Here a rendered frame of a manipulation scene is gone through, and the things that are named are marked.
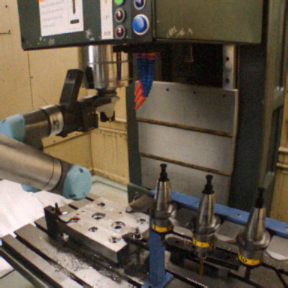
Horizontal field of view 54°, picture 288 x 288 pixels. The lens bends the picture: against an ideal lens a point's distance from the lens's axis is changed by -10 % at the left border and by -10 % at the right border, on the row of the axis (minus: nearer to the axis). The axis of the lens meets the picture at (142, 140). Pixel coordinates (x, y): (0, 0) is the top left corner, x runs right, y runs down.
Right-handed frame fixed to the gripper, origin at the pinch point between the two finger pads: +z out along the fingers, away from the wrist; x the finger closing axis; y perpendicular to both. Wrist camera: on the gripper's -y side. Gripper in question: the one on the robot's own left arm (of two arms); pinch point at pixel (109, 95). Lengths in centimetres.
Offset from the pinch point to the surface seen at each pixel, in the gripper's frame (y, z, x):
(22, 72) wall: -3, 29, -101
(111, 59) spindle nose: -11.3, -5.3, 6.7
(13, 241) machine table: 53, -27, -32
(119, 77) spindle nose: -6.2, -3.5, 7.6
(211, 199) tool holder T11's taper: 14.5, -15.4, 40.8
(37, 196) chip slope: 67, 15, -80
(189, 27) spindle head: -18.6, -9.5, 32.5
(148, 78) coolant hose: -6.5, -4.2, 17.7
